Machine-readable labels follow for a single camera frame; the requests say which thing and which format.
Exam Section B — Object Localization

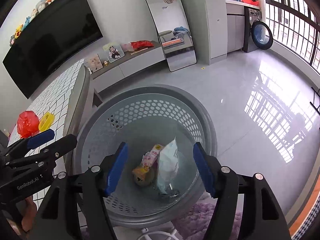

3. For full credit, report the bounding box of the red plastic bag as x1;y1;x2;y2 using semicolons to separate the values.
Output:
17;111;40;139

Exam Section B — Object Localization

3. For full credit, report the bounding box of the pink snack wrapper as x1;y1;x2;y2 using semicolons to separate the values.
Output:
141;144;163;168

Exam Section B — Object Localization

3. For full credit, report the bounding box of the white plastic packaging bag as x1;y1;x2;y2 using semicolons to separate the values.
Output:
157;138;179;194

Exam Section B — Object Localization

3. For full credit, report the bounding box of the left hand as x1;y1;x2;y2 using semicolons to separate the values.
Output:
22;196;37;232

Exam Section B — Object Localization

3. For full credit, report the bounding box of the checkered white tablecloth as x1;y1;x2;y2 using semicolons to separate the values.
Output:
7;58;86;221

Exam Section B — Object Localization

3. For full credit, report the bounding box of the purple fluffy rug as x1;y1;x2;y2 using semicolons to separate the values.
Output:
172;192;245;240

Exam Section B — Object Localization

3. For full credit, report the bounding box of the grey laundry basket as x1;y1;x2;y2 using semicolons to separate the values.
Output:
71;84;218;228

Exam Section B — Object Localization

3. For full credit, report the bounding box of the yellow plush toy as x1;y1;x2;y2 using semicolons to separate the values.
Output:
15;25;23;39

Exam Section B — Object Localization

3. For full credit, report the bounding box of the grey tv cabinet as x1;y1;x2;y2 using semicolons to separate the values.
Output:
91;41;165;93

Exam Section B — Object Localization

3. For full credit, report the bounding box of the blue plush toy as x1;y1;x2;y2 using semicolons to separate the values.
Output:
21;16;31;31

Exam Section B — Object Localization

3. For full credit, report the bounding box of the red bag on cabinet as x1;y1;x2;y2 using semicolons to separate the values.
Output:
131;40;154;50

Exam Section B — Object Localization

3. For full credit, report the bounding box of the grey plush toy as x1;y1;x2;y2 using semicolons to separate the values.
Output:
35;0;48;12

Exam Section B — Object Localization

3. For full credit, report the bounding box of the standing floor mirror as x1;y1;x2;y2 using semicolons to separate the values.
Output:
146;0;197;72

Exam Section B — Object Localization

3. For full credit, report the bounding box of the front-load washing machine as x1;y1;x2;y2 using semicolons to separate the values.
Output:
243;7;273;53

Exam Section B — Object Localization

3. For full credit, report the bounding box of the black window grille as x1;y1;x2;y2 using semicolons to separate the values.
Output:
265;0;319;72

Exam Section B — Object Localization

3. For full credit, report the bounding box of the grey tall cabinet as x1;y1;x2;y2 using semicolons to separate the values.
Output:
181;0;228;65

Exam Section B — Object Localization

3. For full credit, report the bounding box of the small picture frame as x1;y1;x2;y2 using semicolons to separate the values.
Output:
87;54;103;73

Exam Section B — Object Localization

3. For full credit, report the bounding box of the child photo frame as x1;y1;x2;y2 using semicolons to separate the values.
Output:
103;42;125;63

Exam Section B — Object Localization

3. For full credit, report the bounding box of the black wall television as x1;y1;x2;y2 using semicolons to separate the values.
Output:
3;0;103;98

